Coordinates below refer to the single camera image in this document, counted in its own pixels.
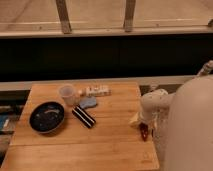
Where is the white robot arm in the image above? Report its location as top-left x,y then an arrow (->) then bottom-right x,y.
129,59 -> 213,171

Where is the white ceramic cup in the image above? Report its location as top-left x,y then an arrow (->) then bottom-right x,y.
59,84 -> 80,106

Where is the white toy train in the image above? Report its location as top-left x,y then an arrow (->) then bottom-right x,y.
78,85 -> 111,97

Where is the blue sponge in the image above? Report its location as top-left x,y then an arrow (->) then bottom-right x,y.
79,97 -> 97,109

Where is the black white striped block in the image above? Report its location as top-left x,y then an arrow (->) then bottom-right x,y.
72,106 -> 96,128

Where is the dark blue bowl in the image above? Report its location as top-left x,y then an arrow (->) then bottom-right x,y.
29,101 -> 65,134

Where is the metal rail beam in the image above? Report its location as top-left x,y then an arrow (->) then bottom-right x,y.
0,26 -> 213,38

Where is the right metal frame post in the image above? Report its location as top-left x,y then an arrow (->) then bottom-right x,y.
123,0 -> 136,32

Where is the metal frame post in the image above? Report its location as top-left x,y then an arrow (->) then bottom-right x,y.
55,0 -> 72,34
123,0 -> 136,32

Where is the left metal frame post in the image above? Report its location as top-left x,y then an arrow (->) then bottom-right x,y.
55,0 -> 72,34

